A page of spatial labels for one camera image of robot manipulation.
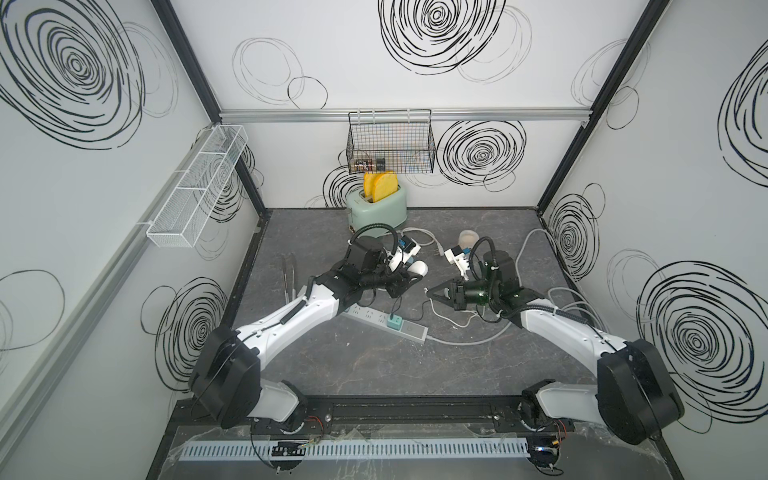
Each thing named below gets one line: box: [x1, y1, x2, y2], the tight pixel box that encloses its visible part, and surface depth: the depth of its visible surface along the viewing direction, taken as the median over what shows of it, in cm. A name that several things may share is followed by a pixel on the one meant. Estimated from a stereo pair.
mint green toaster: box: [346, 185, 408, 233], surface depth 104 cm
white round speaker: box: [407, 260, 429, 277], surface depth 77 cm
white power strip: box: [340, 303, 429, 344], surface depth 88 cm
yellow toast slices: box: [363, 171, 399, 203], surface depth 104 cm
